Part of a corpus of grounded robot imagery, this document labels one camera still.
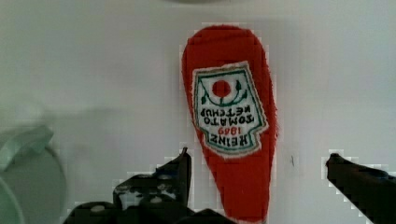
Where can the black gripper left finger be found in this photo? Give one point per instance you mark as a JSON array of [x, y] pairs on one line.
[[159, 198]]

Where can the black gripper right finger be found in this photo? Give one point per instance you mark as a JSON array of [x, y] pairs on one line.
[[371, 190]]

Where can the green metal cup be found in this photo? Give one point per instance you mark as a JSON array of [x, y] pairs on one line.
[[32, 189]]

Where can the red plush ketchup bottle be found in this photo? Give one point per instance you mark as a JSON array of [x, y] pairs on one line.
[[229, 91]]

